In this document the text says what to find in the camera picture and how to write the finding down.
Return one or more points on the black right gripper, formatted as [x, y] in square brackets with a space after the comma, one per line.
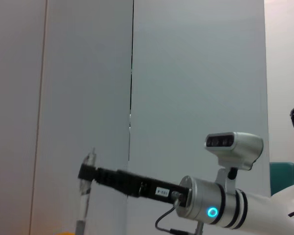
[149, 188]

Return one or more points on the silver pen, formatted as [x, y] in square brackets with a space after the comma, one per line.
[84, 208]

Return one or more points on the yellow plastic bin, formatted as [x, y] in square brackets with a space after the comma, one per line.
[63, 233]

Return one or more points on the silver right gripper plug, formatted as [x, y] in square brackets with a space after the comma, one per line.
[177, 198]

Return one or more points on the teal chair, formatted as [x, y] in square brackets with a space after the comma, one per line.
[283, 178]

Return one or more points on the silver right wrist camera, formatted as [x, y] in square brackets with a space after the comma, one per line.
[242, 147]

